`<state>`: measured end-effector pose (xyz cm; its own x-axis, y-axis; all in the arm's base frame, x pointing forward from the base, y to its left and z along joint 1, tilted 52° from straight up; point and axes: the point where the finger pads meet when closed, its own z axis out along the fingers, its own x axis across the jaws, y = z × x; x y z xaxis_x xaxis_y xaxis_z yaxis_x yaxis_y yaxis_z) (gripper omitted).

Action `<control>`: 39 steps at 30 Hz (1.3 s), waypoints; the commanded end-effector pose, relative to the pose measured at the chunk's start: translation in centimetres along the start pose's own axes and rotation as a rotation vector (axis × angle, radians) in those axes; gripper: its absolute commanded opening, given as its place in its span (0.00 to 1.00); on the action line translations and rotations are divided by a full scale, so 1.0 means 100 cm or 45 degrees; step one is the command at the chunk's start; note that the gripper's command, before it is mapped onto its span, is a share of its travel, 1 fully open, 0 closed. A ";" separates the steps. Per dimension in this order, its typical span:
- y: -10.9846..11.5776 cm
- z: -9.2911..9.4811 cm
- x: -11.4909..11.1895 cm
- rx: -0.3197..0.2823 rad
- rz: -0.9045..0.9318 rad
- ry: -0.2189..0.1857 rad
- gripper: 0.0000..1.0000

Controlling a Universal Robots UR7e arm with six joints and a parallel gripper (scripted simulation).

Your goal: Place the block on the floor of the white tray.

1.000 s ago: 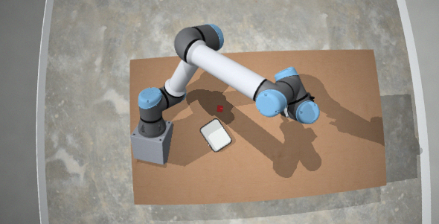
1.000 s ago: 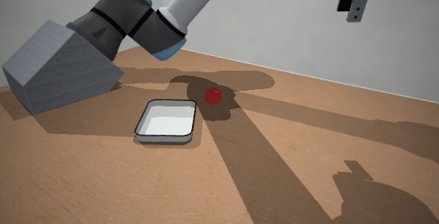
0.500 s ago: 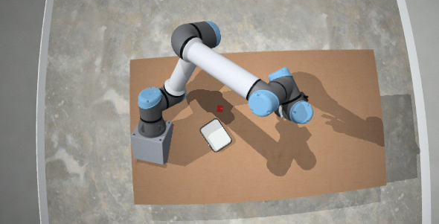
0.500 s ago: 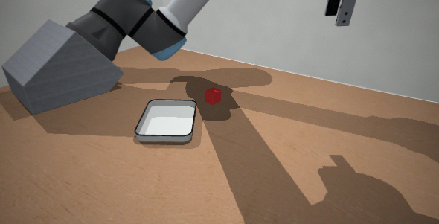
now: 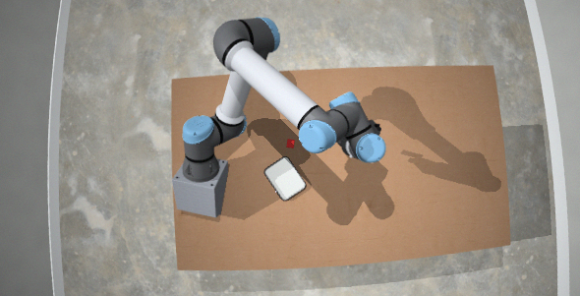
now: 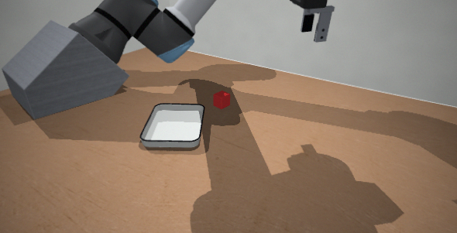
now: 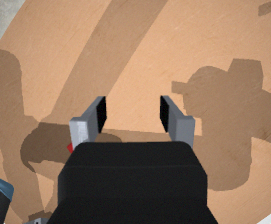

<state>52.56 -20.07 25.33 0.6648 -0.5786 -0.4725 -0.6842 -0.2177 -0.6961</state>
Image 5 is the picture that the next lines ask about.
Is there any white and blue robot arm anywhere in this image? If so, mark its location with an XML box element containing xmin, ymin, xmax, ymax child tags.
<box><xmin>182</xmin><ymin>17</ymin><xmax>386</xmax><ymax>182</ymax></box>

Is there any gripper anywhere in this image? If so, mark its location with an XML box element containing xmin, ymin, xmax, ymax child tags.
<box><xmin>337</xmin><ymin>120</ymin><xmax>381</xmax><ymax>158</ymax></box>

